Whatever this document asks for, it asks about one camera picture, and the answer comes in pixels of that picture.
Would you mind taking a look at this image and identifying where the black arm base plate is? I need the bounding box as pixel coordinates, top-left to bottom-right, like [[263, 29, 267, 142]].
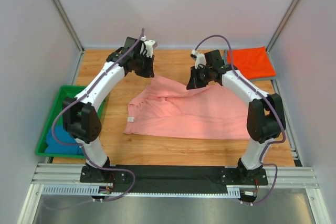
[[80, 165, 268, 186]]

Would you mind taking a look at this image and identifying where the aluminium frame rail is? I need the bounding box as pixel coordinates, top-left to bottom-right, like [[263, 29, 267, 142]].
[[31, 163, 319, 189]]

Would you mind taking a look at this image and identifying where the blue t-shirt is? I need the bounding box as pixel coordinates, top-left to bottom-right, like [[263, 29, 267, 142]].
[[45, 125, 83, 155]]

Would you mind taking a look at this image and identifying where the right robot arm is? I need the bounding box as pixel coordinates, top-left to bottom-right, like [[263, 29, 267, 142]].
[[186, 50, 286, 172]]

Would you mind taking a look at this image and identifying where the green plastic tray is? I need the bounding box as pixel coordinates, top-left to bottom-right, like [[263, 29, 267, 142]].
[[35, 86, 106, 159]]

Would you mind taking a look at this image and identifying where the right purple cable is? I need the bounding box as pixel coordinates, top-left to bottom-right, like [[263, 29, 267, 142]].
[[195, 34, 287, 207]]

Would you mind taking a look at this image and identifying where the folded orange t-shirt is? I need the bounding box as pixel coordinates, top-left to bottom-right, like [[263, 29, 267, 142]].
[[226, 46, 277, 80]]

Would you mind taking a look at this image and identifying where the pink t-shirt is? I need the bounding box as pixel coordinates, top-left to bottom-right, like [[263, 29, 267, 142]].
[[124, 76, 249, 140]]

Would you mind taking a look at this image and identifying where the folded grey t-shirt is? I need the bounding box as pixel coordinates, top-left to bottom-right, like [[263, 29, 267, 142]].
[[222, 49, 278, 83]]

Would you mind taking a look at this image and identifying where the white slotted cable duct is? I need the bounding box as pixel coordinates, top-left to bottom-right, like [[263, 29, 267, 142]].
[[41, 185, 240, 198]]

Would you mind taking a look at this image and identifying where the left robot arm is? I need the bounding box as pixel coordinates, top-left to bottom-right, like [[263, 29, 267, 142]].
[[62, 36, 157, 168]]

